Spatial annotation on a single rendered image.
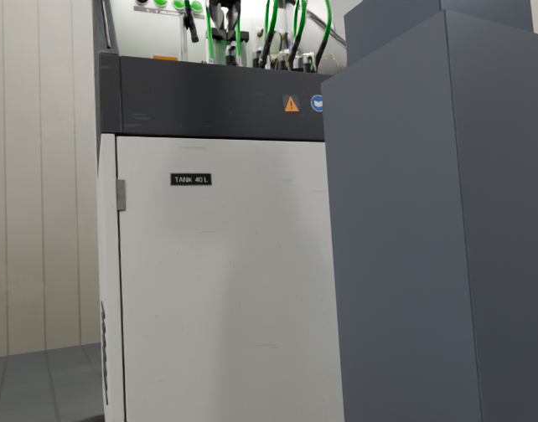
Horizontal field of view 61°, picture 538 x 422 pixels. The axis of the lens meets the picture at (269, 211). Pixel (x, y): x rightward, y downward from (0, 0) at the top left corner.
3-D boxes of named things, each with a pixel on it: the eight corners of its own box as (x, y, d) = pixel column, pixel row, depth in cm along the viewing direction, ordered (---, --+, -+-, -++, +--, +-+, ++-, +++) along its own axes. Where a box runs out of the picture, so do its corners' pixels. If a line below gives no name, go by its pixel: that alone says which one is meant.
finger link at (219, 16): (219, 30, 116) (218, -4, 117) (214, 40, 122) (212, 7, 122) (231, 32, 117) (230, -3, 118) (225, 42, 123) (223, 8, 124)
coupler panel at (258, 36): (260, 100, 156) (255, 12, 158) (256, 104, 159) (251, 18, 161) (294, 103, 161) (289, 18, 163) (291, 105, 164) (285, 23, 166)
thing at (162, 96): (122, 133, 89) (120, 54, 91) (121, 139, 93) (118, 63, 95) (388, 142, 112) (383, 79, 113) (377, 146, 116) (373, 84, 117)
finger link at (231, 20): (231, 32, 117) (230, -3, 118) (225, 42, 123) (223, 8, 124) (243, 33, 118) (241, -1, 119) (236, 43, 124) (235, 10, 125)
